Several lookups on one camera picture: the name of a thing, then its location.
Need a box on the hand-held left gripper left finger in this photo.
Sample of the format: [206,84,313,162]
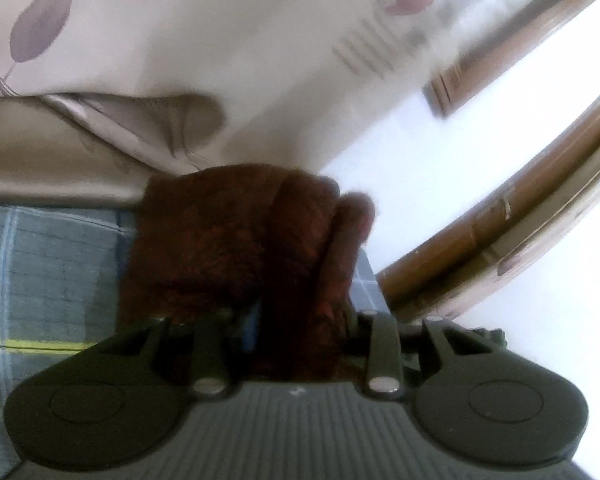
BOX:
[100,307,262,402]

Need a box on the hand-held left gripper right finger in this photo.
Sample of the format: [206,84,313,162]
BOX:
[345,310,486,402]

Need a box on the maroon knitted sweater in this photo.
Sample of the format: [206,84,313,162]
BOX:
[117,162,377,381]

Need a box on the brown wooden trim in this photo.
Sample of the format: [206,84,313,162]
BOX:
[375,77,600,311]

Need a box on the blue plaid bed sheet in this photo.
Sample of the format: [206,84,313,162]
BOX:
[0,204,393,480]

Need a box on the beige leaf patterned curtain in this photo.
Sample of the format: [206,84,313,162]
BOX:
[0,0,581,208]

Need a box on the wooden window frame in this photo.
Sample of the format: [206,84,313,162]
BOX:
[422,0,600,118]

